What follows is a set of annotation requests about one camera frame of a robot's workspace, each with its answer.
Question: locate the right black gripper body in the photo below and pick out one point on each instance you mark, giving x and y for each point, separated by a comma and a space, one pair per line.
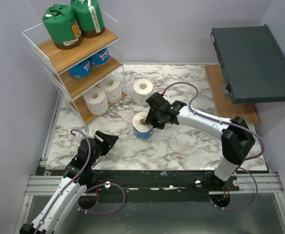
155, 113

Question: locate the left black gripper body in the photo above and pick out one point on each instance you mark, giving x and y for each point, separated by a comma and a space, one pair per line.
99, 152

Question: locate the white patterned roll blue dots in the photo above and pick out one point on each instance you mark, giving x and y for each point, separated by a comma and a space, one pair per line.
96, 101

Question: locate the green roll white label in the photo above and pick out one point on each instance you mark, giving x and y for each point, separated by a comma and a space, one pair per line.
89, 17

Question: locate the green roll orange label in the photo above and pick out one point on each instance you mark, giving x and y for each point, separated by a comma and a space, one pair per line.
62, 26

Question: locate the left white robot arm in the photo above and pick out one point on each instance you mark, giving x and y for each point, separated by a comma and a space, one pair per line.
77, 179

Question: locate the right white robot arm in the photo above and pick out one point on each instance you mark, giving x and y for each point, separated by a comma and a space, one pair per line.
234, 134

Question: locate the wooden board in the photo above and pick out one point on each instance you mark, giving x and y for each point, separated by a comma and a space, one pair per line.
223, 104

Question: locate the dark teal metal box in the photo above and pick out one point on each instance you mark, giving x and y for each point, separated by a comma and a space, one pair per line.
251, 62

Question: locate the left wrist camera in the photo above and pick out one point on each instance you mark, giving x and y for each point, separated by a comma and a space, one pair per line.
86, 130

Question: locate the white wire wooden shelf unit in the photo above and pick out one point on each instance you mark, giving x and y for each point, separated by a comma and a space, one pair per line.
57, 62

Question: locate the black mounting rail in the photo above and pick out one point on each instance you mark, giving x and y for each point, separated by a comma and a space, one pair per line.
155, 186

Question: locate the aluminium extrusion rail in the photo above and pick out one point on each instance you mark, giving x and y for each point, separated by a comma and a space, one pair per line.
248, 183

